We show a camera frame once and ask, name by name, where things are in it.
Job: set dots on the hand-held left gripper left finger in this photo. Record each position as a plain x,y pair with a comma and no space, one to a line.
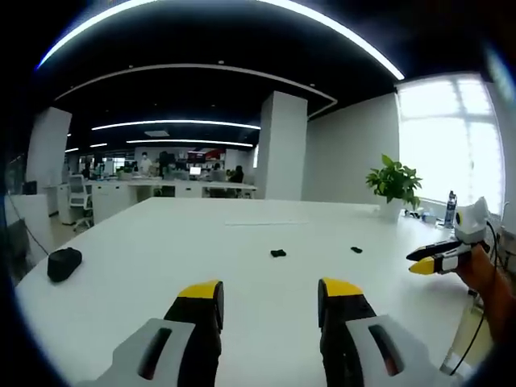
189,322

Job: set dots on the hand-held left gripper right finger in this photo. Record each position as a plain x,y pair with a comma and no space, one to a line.
350,322

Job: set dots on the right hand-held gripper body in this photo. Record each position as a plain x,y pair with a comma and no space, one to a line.
469,225

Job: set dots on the small black plastic buckle part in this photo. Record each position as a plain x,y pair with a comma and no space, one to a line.
356,250

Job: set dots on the person's right hand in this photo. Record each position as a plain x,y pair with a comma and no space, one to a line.
475,270

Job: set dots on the blue water bottle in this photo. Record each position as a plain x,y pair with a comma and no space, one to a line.
450,209

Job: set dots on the green potted plant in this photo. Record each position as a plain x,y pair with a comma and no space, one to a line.
394,185

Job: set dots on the white office desk row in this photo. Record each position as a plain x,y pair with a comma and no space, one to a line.
169,189

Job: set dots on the black pouch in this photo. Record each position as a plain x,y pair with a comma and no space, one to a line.
63,264

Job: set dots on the computer monitor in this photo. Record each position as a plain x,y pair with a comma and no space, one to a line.
195,171

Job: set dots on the white office chair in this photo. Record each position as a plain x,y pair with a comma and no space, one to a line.
79,201

